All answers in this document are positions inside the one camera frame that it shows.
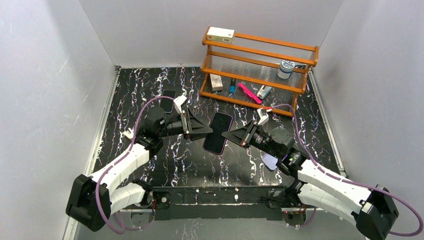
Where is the small white staple box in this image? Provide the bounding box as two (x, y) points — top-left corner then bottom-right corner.
(209, 73), (223, 92)

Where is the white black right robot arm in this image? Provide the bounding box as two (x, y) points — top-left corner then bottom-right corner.
(222, 121), (399, 240)

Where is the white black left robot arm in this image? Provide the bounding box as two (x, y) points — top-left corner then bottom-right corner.
(65, 107), (213, 232)

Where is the orange wooden shelf rack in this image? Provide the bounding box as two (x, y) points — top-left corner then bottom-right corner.
(200, 27), (320, 109)

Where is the white green box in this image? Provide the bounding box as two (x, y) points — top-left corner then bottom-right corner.
(206, 26), (235, 44)

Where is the aluminium rail frame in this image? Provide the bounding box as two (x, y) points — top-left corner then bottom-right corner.
(62, 66), (379, 240)

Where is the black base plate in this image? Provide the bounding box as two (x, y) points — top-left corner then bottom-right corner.
(120, 187), (317, 222)

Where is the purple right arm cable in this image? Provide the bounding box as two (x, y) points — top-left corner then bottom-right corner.
(269, 103), (420, 238)

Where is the pink comb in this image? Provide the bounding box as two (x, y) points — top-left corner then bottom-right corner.
(238, 82), (262, 105)

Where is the white teal stapler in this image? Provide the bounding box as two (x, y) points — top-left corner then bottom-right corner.
(256, 85), (273, 100)

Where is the blue-edged black smartphone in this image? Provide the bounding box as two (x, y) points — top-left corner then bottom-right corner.
(160, 90), (176, 114)

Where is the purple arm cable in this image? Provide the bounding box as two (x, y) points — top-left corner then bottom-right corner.
(269, 103), (420, 238)
(94, 96), (176, 234)

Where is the lavender phone case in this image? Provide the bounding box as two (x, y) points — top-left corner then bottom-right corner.
(261, 153), (278, 172)

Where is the blue white round jar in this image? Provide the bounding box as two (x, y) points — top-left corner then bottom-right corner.
(277, 59), (296, 79)

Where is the blue black marker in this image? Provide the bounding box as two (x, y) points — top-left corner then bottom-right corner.
(229, 78), (237, 94)

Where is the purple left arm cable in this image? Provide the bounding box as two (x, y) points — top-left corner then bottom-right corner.
(94, 96), (176, 234)

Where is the pink-edged black smartphone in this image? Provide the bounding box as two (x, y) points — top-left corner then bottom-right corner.
(203, 112), (233, 155)

